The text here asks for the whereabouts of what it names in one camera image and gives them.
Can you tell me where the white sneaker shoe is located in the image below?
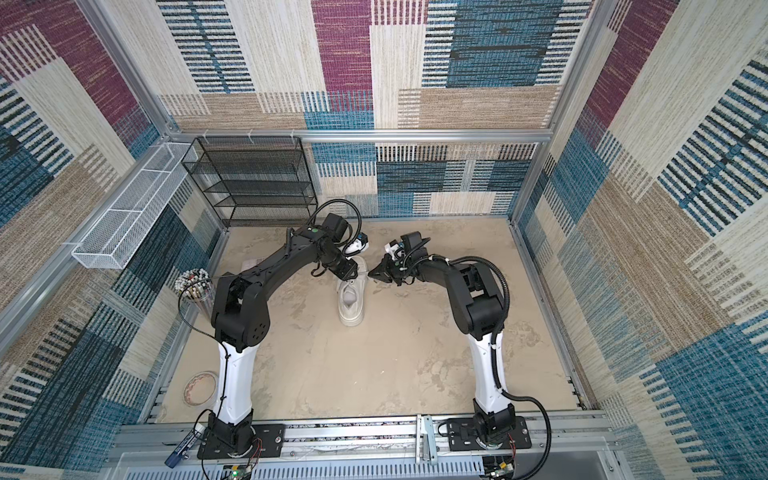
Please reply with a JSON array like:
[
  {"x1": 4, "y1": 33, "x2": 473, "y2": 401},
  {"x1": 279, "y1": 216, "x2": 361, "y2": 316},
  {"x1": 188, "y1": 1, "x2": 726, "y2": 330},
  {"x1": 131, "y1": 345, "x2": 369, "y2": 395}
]
[{"x1": 336, "y1": 257, "x2": 368, "y2": 327}]

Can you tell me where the white shoelace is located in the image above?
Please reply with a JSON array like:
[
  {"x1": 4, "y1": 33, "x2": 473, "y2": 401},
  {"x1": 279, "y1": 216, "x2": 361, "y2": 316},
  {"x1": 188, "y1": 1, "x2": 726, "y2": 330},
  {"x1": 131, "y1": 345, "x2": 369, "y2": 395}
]
[{"x1": 337, "y1": 271, "x2": 367, "y2": 307}]

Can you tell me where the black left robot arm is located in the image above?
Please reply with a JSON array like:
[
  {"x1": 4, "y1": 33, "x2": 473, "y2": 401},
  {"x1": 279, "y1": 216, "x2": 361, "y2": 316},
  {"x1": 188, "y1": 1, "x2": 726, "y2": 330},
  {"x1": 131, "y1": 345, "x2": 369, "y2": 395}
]
[{"x1": 197, "y1": 213, "x2": 362, "y2": 460}]

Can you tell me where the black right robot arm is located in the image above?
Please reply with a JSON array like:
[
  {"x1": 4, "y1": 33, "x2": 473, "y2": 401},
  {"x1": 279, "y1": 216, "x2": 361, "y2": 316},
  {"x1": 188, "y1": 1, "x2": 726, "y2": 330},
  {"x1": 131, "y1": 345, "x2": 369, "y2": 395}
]
[{"x1": 368, "y1": 231, "x2": 516, "y2": 448}]

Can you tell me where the black mesh shelf rack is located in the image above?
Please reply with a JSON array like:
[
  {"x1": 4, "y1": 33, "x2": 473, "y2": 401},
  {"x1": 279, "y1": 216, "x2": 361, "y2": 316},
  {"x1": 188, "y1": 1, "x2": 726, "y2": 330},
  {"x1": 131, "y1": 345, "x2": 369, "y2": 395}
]
[{"x1": 181, "y1": 136, "x2": 318, "y2": 227}]

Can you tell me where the clear cup of pencils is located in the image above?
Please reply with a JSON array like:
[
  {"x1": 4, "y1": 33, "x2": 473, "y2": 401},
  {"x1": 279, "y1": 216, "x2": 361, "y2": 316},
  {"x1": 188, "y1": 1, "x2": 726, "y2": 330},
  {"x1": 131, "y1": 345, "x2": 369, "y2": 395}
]
[{"x1": 173, "y1": 268, "x2": 215, "y2": 318}]

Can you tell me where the clear tape roll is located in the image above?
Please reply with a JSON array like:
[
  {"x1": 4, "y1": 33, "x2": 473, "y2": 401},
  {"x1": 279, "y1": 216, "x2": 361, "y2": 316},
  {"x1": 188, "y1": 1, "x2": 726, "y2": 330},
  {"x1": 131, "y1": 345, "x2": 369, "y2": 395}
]
[{"x1": 182, "y1": 371, "x2": 218, "y2": 408}]

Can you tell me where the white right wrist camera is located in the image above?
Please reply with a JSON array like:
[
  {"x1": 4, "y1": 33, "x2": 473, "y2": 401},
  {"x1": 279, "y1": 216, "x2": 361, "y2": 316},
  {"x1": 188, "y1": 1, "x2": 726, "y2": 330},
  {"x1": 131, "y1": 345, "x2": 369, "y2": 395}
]
[{"x1": 385, "y1": 240, "x2": 406, "y2": 263}]

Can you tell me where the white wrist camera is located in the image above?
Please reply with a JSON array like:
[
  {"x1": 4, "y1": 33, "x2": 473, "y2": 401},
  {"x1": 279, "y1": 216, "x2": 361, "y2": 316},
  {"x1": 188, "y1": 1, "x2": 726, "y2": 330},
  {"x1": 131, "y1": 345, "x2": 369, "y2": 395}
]
[
  {"x1": 345, "y1": 233, "x2": 369, "y2": 257},
  {"x1": 385, "y1": 240, "x2": 406, "y2": 263}
]

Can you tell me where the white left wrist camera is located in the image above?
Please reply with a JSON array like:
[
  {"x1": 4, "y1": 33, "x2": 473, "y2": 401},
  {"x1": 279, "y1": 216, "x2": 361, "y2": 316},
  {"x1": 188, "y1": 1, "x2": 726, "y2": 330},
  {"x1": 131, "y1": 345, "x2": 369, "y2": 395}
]
[{"x1": 345, "y1": 233, "x2": 369, "y2": 257}]

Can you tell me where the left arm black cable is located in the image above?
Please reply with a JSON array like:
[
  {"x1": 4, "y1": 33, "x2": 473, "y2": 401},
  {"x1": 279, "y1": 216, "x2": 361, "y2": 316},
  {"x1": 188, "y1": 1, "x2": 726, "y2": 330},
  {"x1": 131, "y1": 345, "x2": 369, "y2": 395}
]
[{"x1": 176, "y1": 197, "x2": 365, "y2": 480}]

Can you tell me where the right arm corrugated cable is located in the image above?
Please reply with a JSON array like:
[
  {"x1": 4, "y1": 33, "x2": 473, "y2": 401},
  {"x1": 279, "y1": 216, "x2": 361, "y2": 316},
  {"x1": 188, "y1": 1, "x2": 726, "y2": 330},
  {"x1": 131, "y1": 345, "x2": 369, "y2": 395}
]
[{"x1": 401, "y1": 231, "x2": 553, "y2": 480}]

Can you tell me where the white wire mesh tray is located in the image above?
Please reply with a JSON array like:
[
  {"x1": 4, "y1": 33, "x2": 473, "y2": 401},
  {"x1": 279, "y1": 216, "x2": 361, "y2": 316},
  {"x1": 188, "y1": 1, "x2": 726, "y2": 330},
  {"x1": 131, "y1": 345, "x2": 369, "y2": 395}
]
[{"x1": 72, "y1": 142, "x2": 190, "y2": 270}]

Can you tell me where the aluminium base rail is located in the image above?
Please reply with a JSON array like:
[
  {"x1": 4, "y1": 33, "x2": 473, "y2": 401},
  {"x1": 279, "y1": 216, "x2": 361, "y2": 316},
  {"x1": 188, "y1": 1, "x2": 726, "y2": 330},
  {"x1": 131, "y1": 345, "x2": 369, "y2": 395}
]
[{"x1": 99, "y1": 411, "x2": 633, "y2": 479}]

